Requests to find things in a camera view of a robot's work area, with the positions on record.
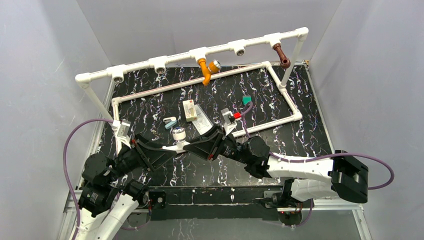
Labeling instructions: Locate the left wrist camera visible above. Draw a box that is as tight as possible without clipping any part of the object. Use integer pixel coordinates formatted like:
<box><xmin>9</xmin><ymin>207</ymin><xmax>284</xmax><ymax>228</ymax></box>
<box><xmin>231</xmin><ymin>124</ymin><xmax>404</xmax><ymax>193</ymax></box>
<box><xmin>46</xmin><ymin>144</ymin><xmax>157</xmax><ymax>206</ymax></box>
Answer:
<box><xmin>112</xmin><ymin>120</ymin><xmax>131</xmax><ymax>148</ymax></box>

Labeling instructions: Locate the white PVC pipe frame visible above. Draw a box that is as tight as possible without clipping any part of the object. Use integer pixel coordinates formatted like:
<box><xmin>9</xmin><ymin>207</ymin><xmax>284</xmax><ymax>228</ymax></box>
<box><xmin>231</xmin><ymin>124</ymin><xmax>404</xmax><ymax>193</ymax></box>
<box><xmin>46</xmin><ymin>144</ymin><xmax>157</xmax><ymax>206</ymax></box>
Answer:
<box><xmin>74</xmin><ymin>27</ymin><xmax>310</xmax><ymax>155</ymax></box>

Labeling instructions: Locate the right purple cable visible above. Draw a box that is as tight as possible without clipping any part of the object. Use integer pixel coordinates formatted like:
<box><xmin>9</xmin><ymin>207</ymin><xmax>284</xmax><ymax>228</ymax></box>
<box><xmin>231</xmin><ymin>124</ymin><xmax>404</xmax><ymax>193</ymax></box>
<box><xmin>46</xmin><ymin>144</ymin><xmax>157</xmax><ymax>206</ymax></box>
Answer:
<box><xmin>235</xmin><ymin>100</ymin><xmax>395</xmax><ymax>229</ymax></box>

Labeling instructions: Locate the light blue faucet handle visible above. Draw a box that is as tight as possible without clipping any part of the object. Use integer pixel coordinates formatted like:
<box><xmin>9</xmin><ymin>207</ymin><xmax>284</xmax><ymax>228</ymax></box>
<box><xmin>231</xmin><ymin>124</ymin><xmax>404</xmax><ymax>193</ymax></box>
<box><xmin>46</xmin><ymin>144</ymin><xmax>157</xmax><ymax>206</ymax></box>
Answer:
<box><xmin>162</xmin><ymin>116</ymin><xmax>178</xmax><ymax>130</ymax></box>

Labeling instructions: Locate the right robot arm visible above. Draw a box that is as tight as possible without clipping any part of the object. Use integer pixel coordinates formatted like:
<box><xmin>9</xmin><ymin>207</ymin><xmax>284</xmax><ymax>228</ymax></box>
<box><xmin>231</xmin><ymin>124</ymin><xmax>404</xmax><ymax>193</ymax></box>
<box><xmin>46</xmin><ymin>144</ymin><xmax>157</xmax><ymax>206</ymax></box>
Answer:
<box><xmin>183</xmin><ymin>125</ymin><xmax>369</xmax><ymax>207</ymax></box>

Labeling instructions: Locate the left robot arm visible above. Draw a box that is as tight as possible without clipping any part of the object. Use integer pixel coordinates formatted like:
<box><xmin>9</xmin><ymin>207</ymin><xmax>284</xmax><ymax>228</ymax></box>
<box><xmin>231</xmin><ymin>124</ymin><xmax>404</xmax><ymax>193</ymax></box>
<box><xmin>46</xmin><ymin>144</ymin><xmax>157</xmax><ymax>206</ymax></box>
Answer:
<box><xmin>71</xmin><ymin>134</ymin><xmax>178</xmax><ymax>240</ymax></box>

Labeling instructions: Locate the brown faucet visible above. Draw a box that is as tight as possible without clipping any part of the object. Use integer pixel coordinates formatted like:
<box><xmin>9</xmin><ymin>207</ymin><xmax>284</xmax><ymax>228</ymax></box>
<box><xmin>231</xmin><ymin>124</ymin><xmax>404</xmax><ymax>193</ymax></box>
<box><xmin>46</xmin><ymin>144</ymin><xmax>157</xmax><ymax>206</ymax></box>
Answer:
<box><xmin>272</xmin><ymin>43</ymin><xmax>291</xmax><ymax>69</ymax></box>

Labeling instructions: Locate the green tape roll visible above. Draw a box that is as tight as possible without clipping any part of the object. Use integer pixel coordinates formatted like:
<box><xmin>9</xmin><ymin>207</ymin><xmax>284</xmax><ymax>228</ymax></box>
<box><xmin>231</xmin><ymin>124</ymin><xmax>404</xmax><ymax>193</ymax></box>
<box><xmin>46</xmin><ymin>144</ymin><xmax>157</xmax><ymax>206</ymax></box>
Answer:
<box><xmin>242</xmin><ymin>95</ymin><xmax>252</xmax><ymax>106</ymax></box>

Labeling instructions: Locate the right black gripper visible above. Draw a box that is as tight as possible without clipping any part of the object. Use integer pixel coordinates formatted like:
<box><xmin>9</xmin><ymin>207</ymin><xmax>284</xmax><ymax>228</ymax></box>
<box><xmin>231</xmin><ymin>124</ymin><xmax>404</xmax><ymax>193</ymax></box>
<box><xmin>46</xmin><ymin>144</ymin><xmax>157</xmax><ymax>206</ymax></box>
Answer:
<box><xmin>183</xmin><ymin>123</ymin><xmax>250</xmax><ymax>165</ymax></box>

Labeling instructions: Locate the clear plastic package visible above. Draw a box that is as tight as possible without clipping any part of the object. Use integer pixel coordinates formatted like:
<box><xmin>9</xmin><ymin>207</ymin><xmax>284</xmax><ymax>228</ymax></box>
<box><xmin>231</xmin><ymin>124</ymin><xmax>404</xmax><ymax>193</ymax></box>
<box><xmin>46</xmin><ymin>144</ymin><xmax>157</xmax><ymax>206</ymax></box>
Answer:
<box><xmin>192</xmin><ymin>104</ymin><xmax>213</xmax><ymax>135</ymax></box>

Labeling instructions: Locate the orange faucet chrome knob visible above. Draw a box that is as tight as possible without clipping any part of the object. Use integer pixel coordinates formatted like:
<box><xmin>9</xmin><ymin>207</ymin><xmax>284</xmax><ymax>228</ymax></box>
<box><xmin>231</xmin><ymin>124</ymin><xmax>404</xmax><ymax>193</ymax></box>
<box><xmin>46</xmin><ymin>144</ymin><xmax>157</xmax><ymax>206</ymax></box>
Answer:
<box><xmin>197</xmin><ymin>58</ymin><xmax>222</xmax><ymax>86</ymax></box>

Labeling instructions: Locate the white faucet chrome knob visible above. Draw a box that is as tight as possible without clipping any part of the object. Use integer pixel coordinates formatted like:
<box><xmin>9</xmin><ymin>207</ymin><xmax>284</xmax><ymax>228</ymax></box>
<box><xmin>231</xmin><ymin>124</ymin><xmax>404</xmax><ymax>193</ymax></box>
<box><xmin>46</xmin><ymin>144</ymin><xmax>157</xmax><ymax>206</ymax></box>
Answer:
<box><xmin>162</xmin><ymin>126</ymin><xmax>190</xmax><ymax>154</ymax></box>

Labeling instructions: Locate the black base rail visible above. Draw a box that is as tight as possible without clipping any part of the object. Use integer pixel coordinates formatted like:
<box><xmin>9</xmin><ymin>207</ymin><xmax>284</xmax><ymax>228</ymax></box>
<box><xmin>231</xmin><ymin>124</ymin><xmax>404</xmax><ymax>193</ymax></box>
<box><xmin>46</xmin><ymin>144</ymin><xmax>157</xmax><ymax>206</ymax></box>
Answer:
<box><xmin>134</xmin><ymin>186</ymin><xmax>312</xmax><ymax>222</ymax></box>

